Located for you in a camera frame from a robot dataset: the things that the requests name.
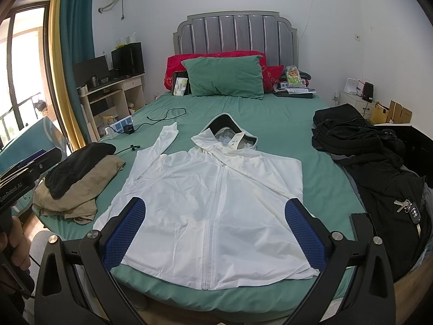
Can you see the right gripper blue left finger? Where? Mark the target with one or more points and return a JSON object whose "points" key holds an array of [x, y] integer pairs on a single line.
{"points": [[119, 232]]}

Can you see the teal curtain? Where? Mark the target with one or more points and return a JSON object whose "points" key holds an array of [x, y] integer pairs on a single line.
{"points": [[76, 34]]}

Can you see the wooden desk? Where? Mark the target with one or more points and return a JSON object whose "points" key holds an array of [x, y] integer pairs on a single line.
{"points": [[111, 101]]}

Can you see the green pillow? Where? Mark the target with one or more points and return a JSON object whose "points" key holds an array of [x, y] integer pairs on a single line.
{"points": [[232, 76]]}

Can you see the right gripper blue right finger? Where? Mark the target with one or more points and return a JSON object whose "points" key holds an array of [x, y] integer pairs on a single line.
{"points": [[311, 234]]}

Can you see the green bed with sheet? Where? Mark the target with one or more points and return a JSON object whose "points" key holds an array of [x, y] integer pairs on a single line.
{"points": [[278, 126]]}

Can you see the cardboard boxes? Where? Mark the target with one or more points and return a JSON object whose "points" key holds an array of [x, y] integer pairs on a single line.
{"points": [[395, 113]]}

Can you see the yellow curtain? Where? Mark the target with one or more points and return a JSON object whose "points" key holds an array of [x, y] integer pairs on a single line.
{"points": [[74, 134]]}

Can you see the white blue power strip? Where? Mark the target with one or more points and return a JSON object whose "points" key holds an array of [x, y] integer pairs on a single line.
{"points": [[117, 128]]}

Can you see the black clothes pile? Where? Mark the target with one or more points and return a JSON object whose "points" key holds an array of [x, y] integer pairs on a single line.
{"points": [[385, 164]]}

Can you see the small red pillow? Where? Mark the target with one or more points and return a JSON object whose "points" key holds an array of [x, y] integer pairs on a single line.
{"points": [[271, 76]]}

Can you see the beige folded garment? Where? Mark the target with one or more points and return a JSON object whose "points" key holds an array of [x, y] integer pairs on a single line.
{"points": [[79, 201]]}

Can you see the pile of books and snacks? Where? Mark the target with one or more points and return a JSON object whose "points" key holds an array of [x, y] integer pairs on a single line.
{"points": [[294, 83]]}

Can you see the white bedside cabinet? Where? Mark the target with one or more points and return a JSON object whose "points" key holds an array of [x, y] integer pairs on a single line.
{"points": [[363, 107]]}

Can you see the person's left hand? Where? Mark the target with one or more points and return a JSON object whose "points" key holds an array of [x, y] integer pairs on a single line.
{"points": [[19, 243]]}

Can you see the grey padded headboard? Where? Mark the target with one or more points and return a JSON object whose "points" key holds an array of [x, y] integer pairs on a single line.
{"points": [[249, 30]]}

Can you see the black folded garment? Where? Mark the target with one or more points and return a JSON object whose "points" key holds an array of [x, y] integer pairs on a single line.
{"points": [[75, 167]]}

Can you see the black computer tower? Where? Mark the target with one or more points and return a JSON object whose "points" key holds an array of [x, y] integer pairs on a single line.
{"points": [[127, 60]]}

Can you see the window frame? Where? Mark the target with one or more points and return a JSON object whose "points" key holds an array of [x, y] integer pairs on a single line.
{"points": [[27, 88]]}

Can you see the black computer monitor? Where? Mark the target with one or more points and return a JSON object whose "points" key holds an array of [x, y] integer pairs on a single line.
{"points": [[84, 71]]}

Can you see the white hooded jacket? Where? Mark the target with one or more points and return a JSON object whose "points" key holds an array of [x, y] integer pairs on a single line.
{"points": [[214, 214]]}

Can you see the keys with car fob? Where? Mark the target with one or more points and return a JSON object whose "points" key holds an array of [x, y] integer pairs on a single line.
{"points": [[411, 211]]}

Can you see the teal patterned table cloth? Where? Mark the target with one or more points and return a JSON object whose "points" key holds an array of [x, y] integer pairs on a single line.
{"points": [[43, 135]]}

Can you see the tablet with box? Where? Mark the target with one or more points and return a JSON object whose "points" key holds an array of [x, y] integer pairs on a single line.
{"points": [[180, 83]]}

